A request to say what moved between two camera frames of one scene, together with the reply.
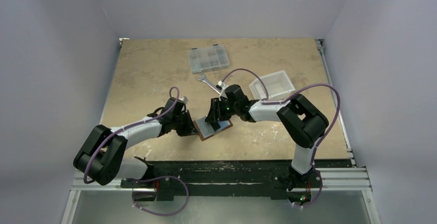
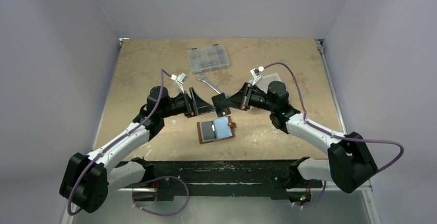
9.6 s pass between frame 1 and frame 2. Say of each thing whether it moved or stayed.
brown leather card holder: moved
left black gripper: moved
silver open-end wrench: stayed
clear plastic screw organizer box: stayed
